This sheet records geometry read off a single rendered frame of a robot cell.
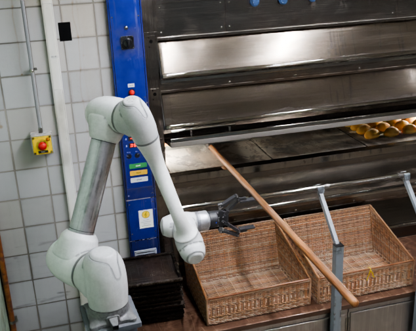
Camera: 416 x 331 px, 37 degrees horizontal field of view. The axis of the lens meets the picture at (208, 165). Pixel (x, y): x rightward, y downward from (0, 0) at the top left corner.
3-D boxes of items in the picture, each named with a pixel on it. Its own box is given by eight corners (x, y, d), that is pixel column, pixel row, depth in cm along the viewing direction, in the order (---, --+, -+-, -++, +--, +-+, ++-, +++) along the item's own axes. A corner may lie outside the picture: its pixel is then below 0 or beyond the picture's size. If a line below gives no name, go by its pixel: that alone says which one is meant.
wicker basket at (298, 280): (182, 278, 343) (179, 233, 334) (276, 260, 357) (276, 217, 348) (206, 328, 300) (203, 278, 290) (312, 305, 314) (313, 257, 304)
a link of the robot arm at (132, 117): (166, 129, 241) (142, 124, 250) (151, 90, 231) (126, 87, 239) (145, 150, 234) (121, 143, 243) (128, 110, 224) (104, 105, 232)
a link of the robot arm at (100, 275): (105, 318, 228) (100, 266, 220) (75, 301, 239) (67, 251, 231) (138, 299, 239) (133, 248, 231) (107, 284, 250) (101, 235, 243)
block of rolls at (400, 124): (323, 114, 420) (323, 106, 418) (386, 106, 431) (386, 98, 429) (367, 140, 365) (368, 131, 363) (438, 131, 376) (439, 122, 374)
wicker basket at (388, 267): (280, 261, 357) (280, 217, 347) (368, 244, 371) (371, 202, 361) (317, 305, 313) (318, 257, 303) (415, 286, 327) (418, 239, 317)
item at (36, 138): (33, 152, 300) (29, 132, 296) (54, 149, 302) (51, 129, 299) (33, 156, 293) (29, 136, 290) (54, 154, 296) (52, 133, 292)
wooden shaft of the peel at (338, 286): (359, 307, 208) (360, 300, 207) (352, 309, 207) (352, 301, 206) (213, 149, 362) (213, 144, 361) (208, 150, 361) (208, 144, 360)
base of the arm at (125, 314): (91, 338, 226) (90, 325, 224) (83, 307, 246) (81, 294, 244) (140, 327, 232) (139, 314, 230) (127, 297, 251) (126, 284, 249)
